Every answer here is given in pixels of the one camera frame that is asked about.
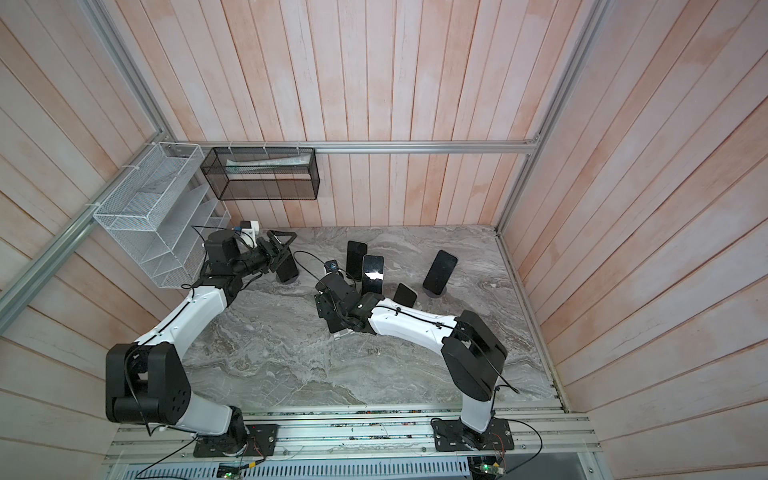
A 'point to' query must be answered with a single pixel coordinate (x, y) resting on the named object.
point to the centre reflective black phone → (373, 274)
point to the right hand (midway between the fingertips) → (328, 296)
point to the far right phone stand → (436, 295)
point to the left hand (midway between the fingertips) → (295, 246)
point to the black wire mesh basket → (263, 173)
